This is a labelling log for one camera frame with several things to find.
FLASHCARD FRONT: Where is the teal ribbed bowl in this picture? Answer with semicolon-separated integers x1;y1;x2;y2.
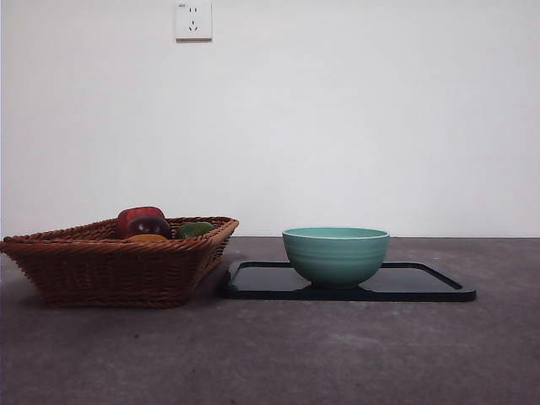
281;226;391;290

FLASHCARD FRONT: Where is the white wall socket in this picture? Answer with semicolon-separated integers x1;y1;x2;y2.
175;1;213;42

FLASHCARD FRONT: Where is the red apple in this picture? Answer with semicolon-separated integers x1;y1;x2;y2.
116;205;166;240

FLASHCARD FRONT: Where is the dark rectangular tray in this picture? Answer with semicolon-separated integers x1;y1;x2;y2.
215;260;478;302

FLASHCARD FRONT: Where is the green mango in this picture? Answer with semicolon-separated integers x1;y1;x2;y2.
174;221;216;240

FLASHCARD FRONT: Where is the dark purple plum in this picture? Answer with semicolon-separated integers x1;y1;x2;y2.
128;215;173;240

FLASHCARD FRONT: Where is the brown wicker basket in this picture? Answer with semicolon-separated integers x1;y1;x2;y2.
0;215;240;309

